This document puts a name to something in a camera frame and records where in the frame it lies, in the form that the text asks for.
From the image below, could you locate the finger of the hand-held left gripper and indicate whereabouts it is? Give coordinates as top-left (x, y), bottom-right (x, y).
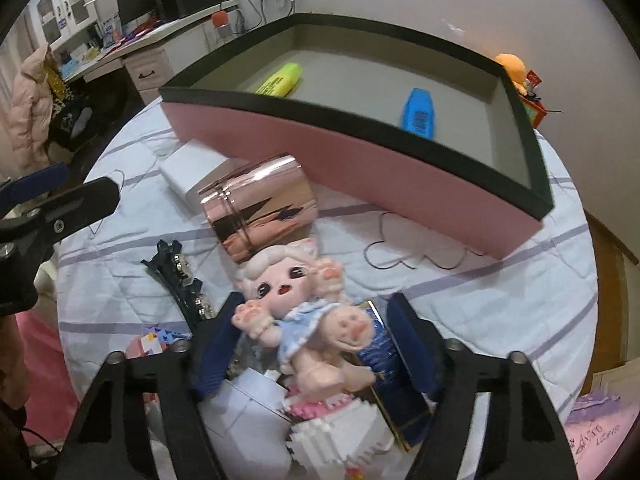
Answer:
top-left (0, 176), bottom-right (121, 263)
top-left (0, 162), bottom-right (70, 217)

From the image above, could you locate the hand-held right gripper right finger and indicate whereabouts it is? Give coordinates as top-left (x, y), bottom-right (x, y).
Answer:
top-left (387, 293), bottom-right (581, 480)

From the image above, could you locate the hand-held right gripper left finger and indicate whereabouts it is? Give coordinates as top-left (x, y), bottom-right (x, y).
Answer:
top-left (52, 292), bottom-right (242, 480)

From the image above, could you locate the white plug adapter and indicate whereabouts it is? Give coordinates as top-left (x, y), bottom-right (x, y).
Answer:
top-left (197, 367), bottom-right (293, 480)

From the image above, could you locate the blue glitter box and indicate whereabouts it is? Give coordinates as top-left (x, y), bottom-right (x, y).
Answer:
top-left (350, 300), bottom-right (436, 453)

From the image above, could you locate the pastel patterned block toy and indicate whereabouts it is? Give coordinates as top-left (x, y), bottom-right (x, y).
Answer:
top-left (125, 326), bottom-right (193, 406)

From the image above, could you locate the pink doll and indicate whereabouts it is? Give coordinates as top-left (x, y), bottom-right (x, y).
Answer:
top-left (231, 237), bottom-right (388, 403)

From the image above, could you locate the white charger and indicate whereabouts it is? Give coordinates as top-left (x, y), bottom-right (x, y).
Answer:
top-left (159, 139), bottom-right (248, 213)

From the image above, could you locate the white pink brick model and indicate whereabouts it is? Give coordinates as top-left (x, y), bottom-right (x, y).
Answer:
top-left (277, 392), bottom-right (396, 480)

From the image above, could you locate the rose gold metal cup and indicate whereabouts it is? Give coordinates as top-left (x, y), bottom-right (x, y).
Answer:
top-left (196, 154), bottom-right (321, 265)

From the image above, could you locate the pink box with black rim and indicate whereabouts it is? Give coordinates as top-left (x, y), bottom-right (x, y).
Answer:
top-left (159, 12), bottom-right (555, 261)

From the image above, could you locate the black office chair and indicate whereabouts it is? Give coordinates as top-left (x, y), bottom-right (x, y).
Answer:
top-left (50, 77), bottom-right (132, 161)

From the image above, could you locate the pink padded jacket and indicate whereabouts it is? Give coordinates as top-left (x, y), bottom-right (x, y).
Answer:
top-left (11, 42), bottom-right (57, 171)

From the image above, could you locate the pink cloth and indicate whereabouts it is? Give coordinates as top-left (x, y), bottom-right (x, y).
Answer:
top-left (14, 310), bottom-right (82, 447)

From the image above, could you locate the black hair clip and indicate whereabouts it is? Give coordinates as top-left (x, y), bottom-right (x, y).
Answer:
top-left (140, 239), bottom-right (218, 333)

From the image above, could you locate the yellow patterned cloth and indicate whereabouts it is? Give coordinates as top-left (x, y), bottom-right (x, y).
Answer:
top-left (44, 57), bottom-right (67, 101)

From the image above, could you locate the white desk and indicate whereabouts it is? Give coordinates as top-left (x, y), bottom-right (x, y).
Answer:
top-left (52, 0), bottom-right (241, 106)

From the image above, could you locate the blue white box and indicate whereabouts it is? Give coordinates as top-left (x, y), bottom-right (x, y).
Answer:
top-left (101, 17), bottom-right (122, 47)

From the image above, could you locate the white glass-door cabinet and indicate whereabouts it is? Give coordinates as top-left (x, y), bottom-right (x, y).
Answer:
top-left (25, 0), bottom-right (94, 50)

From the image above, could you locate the pink printed blanket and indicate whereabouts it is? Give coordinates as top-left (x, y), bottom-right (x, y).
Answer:
top-left (564, 391), bottom-right (627, 480)

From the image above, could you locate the bottle with orange cap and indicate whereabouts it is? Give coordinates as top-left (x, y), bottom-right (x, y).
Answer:
top-left (210, 9), bottom-right (232, 41)

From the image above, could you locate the yellow highlighter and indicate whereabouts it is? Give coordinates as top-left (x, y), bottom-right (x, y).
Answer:
top-left (254, 62), bottom-right (304, 98)

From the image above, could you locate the red toy box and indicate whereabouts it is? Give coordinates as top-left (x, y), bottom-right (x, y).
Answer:
top-left (517, 91), bottom-right (549, 131)

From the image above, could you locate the orange plush toy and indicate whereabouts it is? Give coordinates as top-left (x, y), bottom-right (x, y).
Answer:
top-left (494, 52), bottom-right (528, 96)

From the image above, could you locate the black power cable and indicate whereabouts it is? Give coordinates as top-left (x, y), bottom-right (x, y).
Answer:
top-left (247, 0), bottom-right (267, 32)

